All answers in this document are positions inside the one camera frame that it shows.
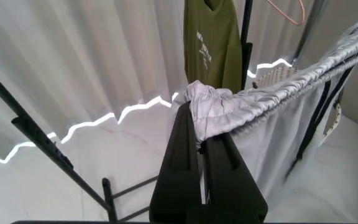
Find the pink clothes hanger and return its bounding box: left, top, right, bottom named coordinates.
left=265, top=0, right=306, bottom=26

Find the black clothes rack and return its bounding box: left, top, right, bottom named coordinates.
left=0, top=0, right=254, bottom=222

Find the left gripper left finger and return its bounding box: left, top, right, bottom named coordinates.
left=149, top=101, right=203, bottom=222

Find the pale grey garment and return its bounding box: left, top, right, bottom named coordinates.
left=183, top=14, right=358, bottom=203

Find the green printed shirt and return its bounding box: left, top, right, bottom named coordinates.
left=183, top=0, right=244, bottom=93

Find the white curtain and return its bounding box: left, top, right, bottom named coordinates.
left=0, top=0, right=326, bottom=162

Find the white laundry basket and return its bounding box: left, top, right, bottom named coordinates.
left=252, top=66, right=343, bottom=147

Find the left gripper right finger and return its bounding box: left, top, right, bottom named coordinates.
left=202, top=132, right=269, bottom=222

